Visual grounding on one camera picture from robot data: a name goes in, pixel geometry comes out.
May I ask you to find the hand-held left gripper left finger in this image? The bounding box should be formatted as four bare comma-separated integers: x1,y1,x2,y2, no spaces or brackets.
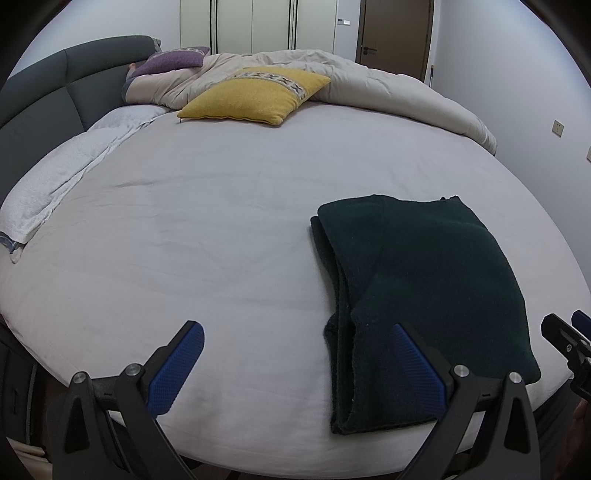
46,320,206,480

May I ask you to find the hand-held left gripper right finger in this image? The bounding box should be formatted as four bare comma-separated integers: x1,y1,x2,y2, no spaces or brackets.
392,323,542,480

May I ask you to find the dark green towel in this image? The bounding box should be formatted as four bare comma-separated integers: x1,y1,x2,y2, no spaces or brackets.
310,195,542,435

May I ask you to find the bed with white sheet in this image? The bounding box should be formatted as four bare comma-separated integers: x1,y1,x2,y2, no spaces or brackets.
0,99,591,476

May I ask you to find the white towel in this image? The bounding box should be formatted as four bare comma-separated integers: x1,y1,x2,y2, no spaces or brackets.
0,104,169,265

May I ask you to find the beige duvet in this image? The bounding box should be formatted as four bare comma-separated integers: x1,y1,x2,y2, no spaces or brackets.
122,48,498,155

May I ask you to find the yellow pillow with patterned band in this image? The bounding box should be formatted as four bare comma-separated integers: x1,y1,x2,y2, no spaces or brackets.
177,67,332,127

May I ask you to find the grey padded headboard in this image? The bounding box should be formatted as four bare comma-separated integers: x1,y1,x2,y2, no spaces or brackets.
0,35,162,148

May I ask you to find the purple pillow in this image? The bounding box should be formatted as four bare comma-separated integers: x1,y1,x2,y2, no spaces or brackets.
130,46,212,77

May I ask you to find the brown wooden door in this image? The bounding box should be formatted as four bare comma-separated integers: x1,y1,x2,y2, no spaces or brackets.
355,0,437,84

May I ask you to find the cream wardrobe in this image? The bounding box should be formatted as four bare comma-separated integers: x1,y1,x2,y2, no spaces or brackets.
179,0,340,54

